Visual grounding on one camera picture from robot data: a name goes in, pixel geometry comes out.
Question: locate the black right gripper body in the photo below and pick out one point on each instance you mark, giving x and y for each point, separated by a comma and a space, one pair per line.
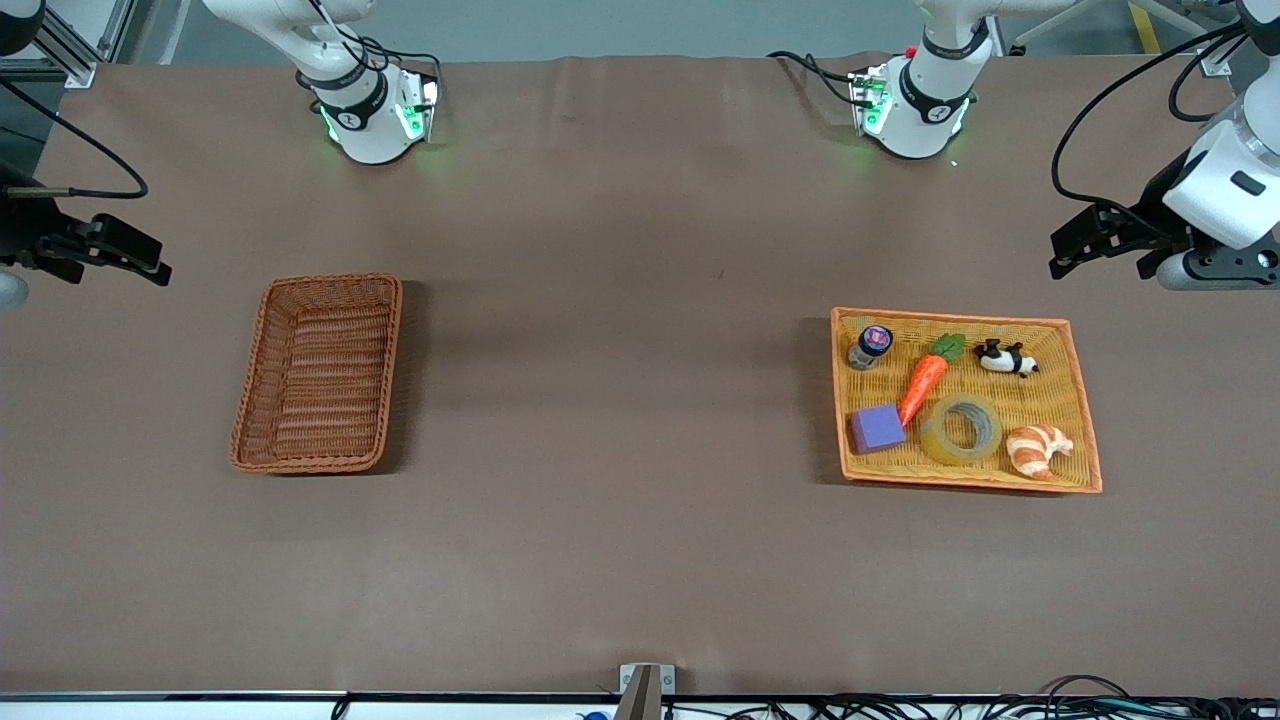
22, 232

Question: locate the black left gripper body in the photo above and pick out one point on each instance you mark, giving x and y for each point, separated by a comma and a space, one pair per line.
1157, 206

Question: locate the yellowish clear tape roll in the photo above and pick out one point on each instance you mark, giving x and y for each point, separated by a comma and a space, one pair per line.
932, 438

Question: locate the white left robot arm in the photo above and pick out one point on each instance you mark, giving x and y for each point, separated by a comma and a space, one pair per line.
935, 100

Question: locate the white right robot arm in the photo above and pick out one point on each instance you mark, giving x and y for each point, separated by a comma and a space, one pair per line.
365, 120

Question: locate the orange flat wicker basket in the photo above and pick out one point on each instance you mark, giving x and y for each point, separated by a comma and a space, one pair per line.
1040, 400

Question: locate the brown wicker basket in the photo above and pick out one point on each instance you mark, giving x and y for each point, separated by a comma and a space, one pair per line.
315, 380

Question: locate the black white panda toy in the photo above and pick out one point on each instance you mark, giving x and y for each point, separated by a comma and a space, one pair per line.
1000, 357

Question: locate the toy croissant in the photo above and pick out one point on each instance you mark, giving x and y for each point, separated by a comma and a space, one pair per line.
1035, 448

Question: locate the orange toy carrot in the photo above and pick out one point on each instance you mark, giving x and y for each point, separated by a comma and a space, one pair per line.
925, 380

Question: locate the small spice jar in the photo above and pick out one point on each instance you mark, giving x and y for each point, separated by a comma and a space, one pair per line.
868, 348

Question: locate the purple foam cube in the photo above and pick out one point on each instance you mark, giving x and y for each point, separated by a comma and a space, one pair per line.
878, 430

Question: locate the brown table cover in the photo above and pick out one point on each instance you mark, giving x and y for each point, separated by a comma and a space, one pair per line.
620, 300

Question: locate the aluminium frame post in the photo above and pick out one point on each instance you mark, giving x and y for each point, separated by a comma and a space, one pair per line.
75, 55
1215, 62

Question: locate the white table edge rail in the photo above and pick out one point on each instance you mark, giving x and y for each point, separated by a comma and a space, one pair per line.
200, 708

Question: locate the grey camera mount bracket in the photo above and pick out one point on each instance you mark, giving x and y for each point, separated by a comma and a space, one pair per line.
645, 690

